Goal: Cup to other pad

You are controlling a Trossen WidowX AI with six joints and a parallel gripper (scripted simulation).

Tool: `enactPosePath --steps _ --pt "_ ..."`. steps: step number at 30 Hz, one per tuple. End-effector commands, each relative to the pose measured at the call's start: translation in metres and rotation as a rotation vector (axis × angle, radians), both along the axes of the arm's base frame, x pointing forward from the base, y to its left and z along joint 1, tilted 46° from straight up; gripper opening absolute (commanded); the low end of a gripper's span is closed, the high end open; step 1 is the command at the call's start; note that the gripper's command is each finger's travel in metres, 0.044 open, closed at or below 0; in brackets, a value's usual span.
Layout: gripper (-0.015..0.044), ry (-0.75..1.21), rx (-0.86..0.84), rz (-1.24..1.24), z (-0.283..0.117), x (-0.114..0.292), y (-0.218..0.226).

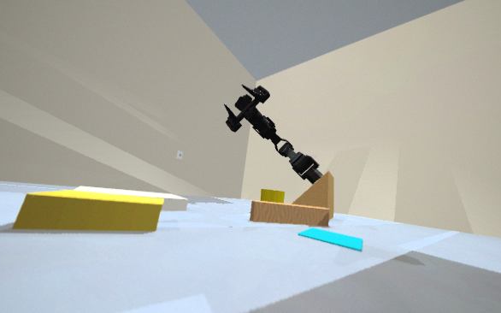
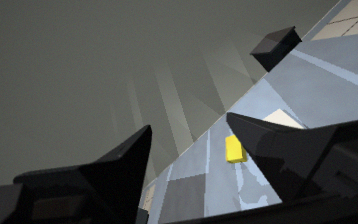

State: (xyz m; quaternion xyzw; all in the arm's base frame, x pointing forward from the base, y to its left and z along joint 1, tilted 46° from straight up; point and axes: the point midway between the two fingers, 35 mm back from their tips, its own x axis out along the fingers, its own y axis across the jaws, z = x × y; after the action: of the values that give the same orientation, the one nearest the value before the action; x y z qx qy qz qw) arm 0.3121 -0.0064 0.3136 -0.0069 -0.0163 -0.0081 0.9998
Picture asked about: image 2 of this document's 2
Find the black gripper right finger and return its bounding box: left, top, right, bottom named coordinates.
left=226, top=112, right=358, bottom=202

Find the yellow flat block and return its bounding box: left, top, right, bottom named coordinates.
left=225, top=135, right=248, bottom=164

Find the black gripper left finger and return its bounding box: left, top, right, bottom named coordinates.
left=12, top=125, right=152, bottom=224

